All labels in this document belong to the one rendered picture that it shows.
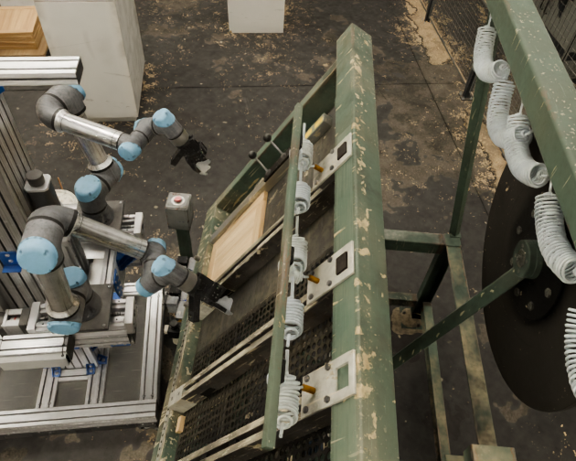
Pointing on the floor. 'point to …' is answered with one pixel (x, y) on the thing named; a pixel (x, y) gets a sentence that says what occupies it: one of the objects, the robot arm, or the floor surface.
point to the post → (184, 242)
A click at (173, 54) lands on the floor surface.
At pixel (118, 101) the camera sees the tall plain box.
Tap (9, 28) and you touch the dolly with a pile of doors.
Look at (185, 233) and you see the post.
